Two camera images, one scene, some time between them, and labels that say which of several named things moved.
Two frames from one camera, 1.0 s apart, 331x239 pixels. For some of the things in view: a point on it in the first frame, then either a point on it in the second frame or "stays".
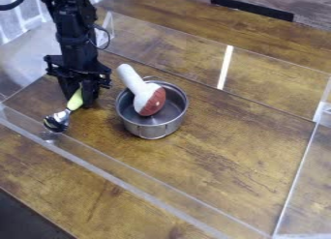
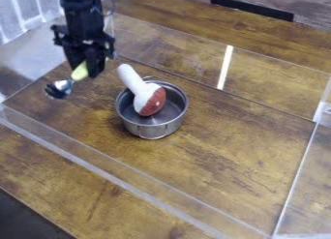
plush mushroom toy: x=149 y=95 stays
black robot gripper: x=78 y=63 -> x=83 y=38
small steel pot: x=151 y=127 stays
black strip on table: x=253 y=8 stays
